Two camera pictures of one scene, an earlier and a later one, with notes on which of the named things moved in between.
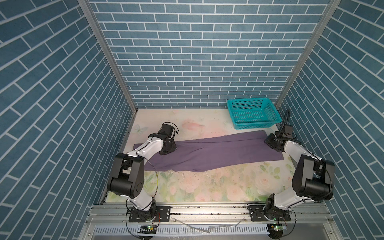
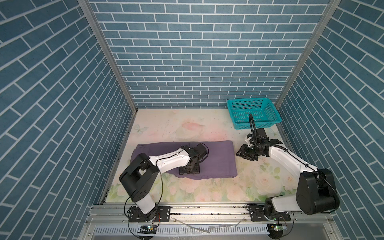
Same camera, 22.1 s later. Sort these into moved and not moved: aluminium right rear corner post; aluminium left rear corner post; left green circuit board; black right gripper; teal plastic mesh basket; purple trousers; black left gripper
Moved: black right gripper; purple trousers; black left gripper
Not moved: left green circuit board; aluminium right rear corner post; aluminium left rear corner post; teal plastic mesh basket
